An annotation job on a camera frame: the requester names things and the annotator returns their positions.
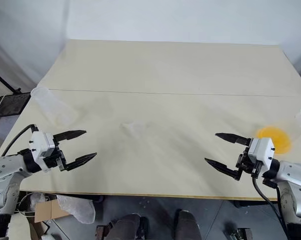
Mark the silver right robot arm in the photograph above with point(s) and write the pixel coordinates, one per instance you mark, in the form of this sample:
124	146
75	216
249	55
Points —
293	172

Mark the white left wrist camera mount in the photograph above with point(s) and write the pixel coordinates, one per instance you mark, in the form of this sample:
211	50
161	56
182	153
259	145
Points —
39	145

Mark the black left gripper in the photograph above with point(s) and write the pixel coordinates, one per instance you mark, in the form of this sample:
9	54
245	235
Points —
58	157

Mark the dark rounded shape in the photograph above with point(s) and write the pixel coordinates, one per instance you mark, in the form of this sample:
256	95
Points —
128	226
188	225

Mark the large clear conical flask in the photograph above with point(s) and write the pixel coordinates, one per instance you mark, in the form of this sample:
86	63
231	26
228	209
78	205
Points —
273	137

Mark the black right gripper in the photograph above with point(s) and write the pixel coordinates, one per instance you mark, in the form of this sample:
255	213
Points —
248	165

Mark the clear plastic bag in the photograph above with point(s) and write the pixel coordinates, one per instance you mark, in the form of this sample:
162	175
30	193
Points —
78	210

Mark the clear plastic cylinder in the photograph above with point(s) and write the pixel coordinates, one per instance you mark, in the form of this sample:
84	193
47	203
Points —
53	107

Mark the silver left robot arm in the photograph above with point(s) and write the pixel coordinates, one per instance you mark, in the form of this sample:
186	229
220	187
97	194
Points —
3	168

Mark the crumpled clear plastic wrap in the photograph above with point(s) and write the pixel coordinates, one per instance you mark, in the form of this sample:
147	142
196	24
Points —
38	200

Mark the brown cardboard piece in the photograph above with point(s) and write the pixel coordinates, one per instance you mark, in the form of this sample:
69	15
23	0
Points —
45	211

